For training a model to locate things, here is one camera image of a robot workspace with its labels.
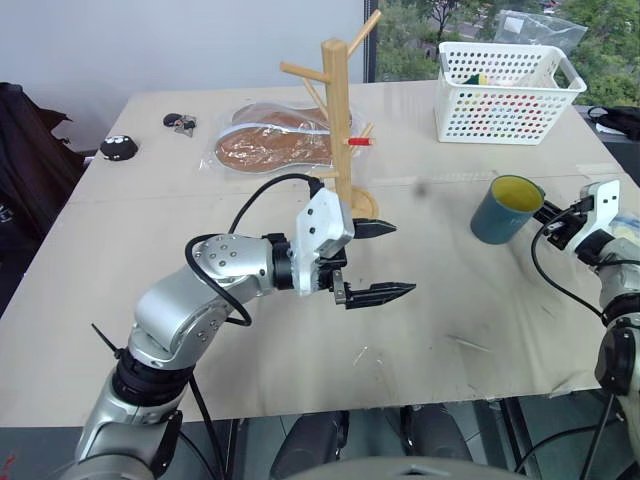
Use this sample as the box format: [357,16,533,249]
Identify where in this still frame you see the small black keychain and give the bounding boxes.
[162,112,198,138]

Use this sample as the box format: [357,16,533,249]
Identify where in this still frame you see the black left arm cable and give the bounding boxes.
[184,173,325,328]

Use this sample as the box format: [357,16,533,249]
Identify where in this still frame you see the black jacket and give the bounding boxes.
[0,81,87,254]

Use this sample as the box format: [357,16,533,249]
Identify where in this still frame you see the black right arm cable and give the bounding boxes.
[530,205,609,322]

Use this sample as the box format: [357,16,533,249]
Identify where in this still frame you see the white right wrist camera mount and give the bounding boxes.
[568,179,623,255]

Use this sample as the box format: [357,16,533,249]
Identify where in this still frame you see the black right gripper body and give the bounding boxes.
[542,197,597,252]

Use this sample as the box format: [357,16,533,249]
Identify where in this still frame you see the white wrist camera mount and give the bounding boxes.
[568,179,623,255]
[291,188,357,298]

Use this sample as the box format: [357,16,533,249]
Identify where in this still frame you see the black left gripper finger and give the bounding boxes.
[352,217,399,242]
[331,269,418,311]

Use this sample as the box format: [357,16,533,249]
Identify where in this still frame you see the blue mug with yellow inside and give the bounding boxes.
[469,174,547,246]

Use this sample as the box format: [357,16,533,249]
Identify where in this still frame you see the clear plastic bag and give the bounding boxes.
[493,9,589,52]

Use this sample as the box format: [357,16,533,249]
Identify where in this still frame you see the dark rounded shape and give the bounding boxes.
[269,410,351,480]
[399,402,474,464]

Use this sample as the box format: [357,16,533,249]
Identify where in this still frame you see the black round toy with eyes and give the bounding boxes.
[99,134,138,163]

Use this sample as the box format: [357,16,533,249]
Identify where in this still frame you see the white perforated plastic basket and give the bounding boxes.
[433,41,588,147]

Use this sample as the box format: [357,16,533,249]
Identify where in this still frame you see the brown insoles in plastic wrap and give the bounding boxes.
[199,101,370,177]

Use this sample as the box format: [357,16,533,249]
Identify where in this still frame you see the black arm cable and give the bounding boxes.
[184,173,325,328]
[530,205,609,322]

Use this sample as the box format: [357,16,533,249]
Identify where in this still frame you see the black window frame post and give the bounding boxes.
[362,0,380,84]

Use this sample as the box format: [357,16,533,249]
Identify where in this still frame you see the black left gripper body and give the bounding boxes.
[313,246,351,294]

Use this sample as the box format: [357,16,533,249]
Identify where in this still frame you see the black zip tie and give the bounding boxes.
[90,323,124,359]

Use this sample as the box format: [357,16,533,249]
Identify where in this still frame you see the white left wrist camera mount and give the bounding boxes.
[291,188,357,298]

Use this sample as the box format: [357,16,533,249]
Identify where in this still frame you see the wooden mug tree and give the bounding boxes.
[279,9,384,224]

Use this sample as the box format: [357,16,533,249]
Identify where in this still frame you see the grey robot torso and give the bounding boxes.
[294,455,524,480]

